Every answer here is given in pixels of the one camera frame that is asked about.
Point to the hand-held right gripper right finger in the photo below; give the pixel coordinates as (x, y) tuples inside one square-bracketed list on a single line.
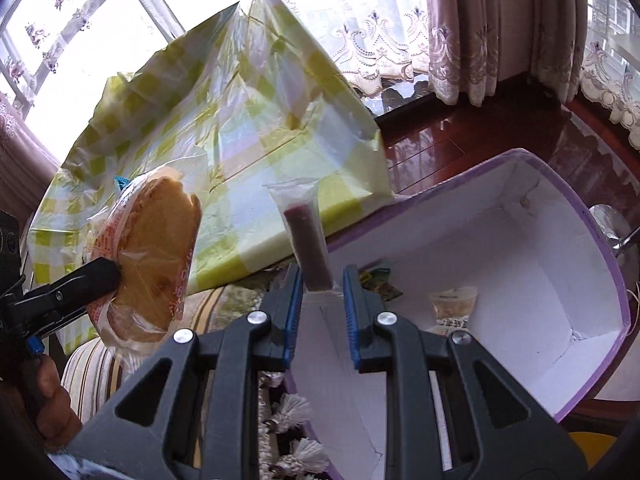
[(351, 310)]

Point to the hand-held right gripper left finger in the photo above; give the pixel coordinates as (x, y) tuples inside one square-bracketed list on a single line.
[(294, 305)]

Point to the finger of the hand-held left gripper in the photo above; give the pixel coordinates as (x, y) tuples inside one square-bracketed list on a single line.
[(85, 285)]

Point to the red jelly stick packet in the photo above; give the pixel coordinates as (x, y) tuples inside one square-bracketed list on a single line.
[(307, 240)]

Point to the round bread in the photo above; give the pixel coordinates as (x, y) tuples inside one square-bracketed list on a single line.
[(160, 240)]

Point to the purple and white cardboard box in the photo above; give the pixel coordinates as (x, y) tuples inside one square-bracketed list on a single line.
[(525, 260)]

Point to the person's left hand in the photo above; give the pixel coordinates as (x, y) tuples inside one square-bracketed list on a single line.
[(57, 410)]

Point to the green snack packet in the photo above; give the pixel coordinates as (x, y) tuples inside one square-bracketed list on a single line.
[(382, 285)]

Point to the pink curtain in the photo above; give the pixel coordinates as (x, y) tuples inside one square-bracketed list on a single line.
[(480, 25), (20, 160)]

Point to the clear and white snack packet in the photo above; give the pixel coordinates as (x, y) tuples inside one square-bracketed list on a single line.
[(452, 307)]

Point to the checked plastic tablecloth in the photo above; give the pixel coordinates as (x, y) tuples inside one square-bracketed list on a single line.
[(250, 125)]

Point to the silver metal fixture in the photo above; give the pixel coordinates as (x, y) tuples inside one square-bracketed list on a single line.
[(607, 225)]

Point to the white lace curtain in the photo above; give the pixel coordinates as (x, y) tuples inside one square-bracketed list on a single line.
[(610, 75), (360, 30)]

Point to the yellow plastic object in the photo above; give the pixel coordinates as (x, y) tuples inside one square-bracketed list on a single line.
[(595, 457)]

